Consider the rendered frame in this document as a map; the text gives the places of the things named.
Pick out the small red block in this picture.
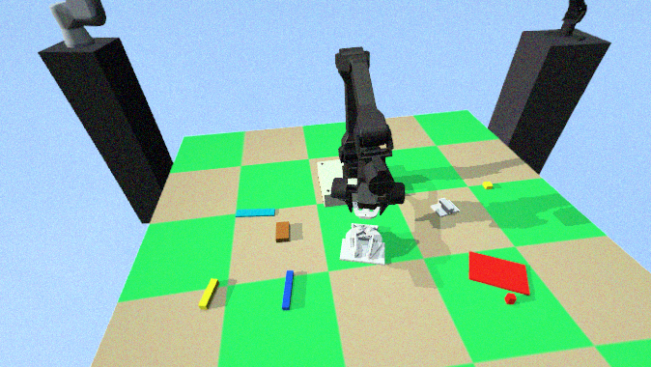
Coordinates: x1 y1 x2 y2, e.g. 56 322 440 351
504 293 517 305

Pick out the blue long bar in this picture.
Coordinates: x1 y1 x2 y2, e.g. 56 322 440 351
282 270 294 311

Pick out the light blue flat bar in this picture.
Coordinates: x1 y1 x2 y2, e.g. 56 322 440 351
236 209 275 217

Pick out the red flat plate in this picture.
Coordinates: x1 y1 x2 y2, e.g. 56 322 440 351
468 252 530 296

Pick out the orange rectangular block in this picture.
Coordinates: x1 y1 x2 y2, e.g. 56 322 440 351
275 221 290 242

